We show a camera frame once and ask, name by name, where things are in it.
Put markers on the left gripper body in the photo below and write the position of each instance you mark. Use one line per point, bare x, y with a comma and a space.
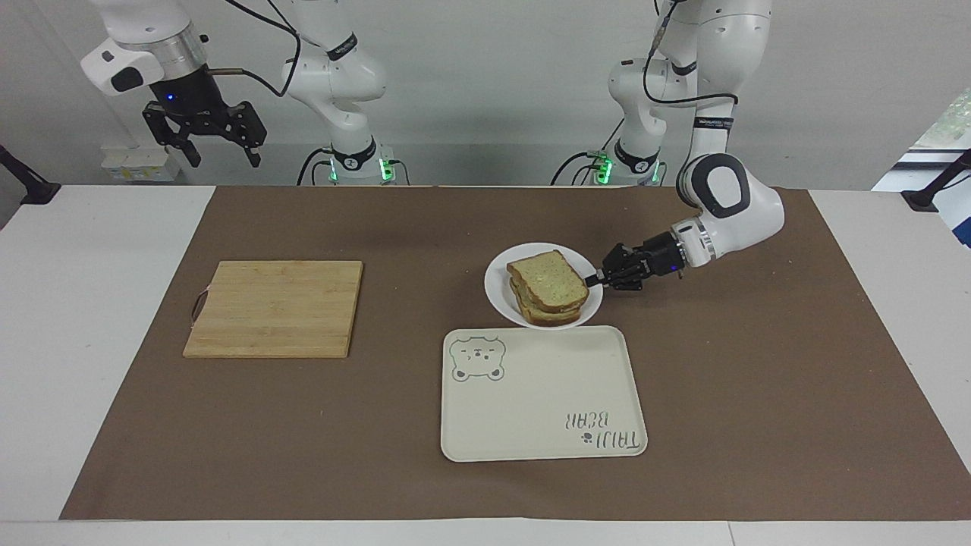
662, 255

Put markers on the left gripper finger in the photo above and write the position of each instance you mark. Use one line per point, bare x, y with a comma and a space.
626, 258
623, 284

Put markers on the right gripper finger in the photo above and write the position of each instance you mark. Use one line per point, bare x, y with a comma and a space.
249, 125
168, 125

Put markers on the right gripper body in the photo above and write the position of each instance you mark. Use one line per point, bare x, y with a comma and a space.
188, 95

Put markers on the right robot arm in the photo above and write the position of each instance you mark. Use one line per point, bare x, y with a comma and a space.
337, 80

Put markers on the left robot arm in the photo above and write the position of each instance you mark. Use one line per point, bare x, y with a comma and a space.
751, 216

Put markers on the white round plate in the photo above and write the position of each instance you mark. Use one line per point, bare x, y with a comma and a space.
499, 292

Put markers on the white box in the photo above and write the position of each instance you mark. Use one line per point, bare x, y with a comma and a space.
140, 165

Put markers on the toasted bread slice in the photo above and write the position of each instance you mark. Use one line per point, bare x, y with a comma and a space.
561, 311
546, 280
557, 321

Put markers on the cream tray with bear print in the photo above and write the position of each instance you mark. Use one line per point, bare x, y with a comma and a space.
531, 402

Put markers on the black stand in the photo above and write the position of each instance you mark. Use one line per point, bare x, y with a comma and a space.
933, 193
30, 186

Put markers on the wooden cutting board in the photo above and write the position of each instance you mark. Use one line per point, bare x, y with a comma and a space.
277, 307

